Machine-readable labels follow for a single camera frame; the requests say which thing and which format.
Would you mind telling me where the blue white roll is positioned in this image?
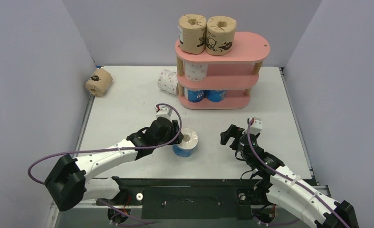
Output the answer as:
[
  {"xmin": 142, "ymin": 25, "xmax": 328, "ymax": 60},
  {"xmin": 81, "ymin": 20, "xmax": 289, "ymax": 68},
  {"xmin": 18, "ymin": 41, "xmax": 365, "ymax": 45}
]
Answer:
[
  {"xmin": 173, "ymin": 128, "xmax": 199, "ymax": 157},
  {"xmin": 206, "ymin": 90, "xmax": 227, "ymax": 103}
]

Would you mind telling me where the blue paper roll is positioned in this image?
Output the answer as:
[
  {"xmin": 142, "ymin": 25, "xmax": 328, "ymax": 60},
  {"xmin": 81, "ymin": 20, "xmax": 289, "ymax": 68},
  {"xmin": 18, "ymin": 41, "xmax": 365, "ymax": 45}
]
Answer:
[{"xmin": 184, "ymin": 88, "xmax": 206, "ymax": 103}]

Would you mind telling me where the pink three-tier shelf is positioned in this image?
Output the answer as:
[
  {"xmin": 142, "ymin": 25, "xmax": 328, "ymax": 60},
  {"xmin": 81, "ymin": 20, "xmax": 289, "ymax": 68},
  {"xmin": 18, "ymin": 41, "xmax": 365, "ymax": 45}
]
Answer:
[{"xmin": 175, "ymin": 32, "xmax": 271, "ymax": 110}]

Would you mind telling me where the brown roll black print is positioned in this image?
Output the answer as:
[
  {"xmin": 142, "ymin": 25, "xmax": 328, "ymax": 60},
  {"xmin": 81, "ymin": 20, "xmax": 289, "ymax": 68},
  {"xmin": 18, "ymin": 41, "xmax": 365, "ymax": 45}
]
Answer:
[{"xmin": 85, "ymin": 68, "xmax": 113, "ymax": 97}]

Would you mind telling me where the brown roll with barcode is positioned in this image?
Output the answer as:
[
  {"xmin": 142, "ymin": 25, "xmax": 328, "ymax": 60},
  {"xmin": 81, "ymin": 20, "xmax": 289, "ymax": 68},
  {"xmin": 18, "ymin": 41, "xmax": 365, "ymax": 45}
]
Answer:
[{"xmin": 178, "ymin": 14, "xmax": 207, "ymax": 54}]

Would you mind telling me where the brown roll cartoon print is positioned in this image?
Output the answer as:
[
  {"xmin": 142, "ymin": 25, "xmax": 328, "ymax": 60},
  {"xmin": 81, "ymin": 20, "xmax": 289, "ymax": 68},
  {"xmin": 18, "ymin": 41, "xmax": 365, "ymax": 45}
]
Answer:
[{"xmin": 205, "ymin": 16, "xmax": 237, "ymax": 56}]

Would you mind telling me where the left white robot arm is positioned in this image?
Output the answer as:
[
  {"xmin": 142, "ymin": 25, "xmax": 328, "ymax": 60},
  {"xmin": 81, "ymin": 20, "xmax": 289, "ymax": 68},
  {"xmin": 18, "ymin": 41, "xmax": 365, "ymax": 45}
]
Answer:
[{"xmin": 45, "ymin": 117, "xmax": 183, "ymax": 211}]

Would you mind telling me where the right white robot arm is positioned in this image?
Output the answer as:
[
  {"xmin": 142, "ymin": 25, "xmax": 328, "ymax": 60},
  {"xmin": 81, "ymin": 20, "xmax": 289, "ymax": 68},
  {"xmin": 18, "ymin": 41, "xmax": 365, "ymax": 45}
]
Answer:
[{"xmin": 220, "ymin": 124, "xmax": 359, "ymax": 228}]

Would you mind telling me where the floral roll on shelf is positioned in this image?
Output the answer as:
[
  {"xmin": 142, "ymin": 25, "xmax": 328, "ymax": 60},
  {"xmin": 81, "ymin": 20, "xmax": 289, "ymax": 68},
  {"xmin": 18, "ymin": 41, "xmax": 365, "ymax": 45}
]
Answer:
[{"xmin": 184, "ymin": 62, "xmax": 208, "ymax": 82}]

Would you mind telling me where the lower floral paper roll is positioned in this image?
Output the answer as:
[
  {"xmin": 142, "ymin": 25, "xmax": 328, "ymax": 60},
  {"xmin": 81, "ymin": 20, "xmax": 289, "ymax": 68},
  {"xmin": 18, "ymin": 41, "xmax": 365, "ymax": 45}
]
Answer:
[{"xmin": 157, "ymin": 69, "xmax": 179, "ymax": 95}]

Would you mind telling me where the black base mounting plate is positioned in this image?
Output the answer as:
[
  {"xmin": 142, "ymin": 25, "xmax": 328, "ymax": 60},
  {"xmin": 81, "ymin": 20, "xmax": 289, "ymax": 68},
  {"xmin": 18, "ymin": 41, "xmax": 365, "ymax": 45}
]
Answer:
[{"xmin": 96, "ymin": 177, "xmax": 272, "ymax": 220}]

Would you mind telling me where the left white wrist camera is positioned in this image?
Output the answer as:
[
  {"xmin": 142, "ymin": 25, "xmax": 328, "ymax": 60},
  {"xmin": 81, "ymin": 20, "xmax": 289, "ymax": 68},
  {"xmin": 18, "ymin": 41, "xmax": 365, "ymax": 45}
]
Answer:
[{"xmin": 155, "ymin": 105, "xmax": 173, "ymax": 120}]

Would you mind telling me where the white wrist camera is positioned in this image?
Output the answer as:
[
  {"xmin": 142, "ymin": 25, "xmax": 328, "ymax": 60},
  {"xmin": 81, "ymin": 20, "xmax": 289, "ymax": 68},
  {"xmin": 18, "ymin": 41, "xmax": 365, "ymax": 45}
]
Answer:
[
  {"xmin": 155, "ymin": 105, "xmax": 173, "ymax": 120},
  {"xmin": 248, "ymin": 117, "xmax": 263, "ymax": 135}
]

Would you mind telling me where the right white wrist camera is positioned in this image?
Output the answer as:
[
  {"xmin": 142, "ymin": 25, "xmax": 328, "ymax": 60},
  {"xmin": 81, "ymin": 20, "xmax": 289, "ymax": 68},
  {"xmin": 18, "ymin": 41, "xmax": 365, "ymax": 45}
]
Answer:
[{"xmin": 248, "ymin": 117, "xmax": 263, "ymax": 135}]

